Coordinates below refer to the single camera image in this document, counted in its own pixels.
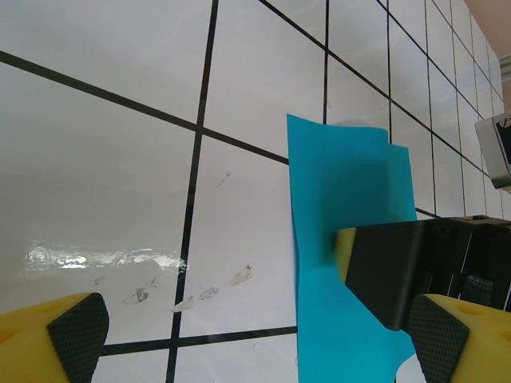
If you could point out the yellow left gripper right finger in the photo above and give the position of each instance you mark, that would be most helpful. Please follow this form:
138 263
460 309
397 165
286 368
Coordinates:
471 347

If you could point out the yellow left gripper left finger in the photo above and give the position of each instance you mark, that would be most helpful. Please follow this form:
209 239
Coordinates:
40 343

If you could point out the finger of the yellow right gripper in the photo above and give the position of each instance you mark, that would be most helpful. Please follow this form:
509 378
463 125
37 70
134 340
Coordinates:
379 271

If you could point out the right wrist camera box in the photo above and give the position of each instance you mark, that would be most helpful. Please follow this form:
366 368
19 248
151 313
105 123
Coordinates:
495 159

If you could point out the aluminium corner post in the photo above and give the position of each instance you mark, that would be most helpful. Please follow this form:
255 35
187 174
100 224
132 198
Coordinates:
505 65

